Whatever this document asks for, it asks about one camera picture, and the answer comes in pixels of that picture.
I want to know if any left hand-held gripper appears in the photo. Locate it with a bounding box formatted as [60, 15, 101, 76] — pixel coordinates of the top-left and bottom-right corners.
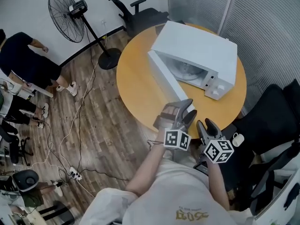
[153, 98, 198, 151]

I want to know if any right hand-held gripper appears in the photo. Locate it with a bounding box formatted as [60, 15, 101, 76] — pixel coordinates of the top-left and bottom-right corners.
[196, 118, 235, 165]

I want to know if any white cup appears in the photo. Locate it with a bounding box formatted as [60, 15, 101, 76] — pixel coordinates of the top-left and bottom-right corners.
[231, 132, 245, 148]

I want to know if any white microwave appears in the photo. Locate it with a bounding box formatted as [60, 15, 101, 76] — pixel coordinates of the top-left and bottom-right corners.
[147, 20, 239, 112]

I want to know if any person's left forearm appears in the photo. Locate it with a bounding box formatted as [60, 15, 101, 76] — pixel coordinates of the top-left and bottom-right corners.
[125, 145, 167, 198]

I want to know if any person's right forearm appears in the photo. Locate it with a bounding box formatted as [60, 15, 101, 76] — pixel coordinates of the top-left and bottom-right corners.
[206, 161, 231, 212]

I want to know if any person's left hand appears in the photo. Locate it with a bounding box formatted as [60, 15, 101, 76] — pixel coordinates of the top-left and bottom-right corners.
[160, 103, 181, 126]

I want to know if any black wristband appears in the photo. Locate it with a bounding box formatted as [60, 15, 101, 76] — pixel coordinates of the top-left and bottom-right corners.
[147, 139, 165, 148]

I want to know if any person's white shirt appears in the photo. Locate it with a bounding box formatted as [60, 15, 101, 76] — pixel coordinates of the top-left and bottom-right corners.
[79, 150, 255, 225]

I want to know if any white desk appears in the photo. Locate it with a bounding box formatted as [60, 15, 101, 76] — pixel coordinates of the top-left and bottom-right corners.
[252, 170, 300, 225]

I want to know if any black office chair with headrest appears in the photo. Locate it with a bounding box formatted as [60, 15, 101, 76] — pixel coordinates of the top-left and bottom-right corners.
[98, 0, 170, 39]

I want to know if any white power strip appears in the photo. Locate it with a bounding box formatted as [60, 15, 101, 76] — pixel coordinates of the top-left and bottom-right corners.
[69, 166, 83, 180]

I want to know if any black standing fan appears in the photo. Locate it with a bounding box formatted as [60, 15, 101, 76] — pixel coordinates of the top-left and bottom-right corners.
[48, 0, 122, 70]

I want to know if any grey round seat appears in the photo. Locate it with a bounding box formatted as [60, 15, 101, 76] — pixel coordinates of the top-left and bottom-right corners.
[12, 169, 40, 193]

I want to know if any black swivel chair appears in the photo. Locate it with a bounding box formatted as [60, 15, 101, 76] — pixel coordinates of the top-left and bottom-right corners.
[0, 120, 34, 166]

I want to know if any long white cable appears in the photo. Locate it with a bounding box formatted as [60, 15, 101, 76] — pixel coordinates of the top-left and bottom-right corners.
[30, 33, 109, 198]

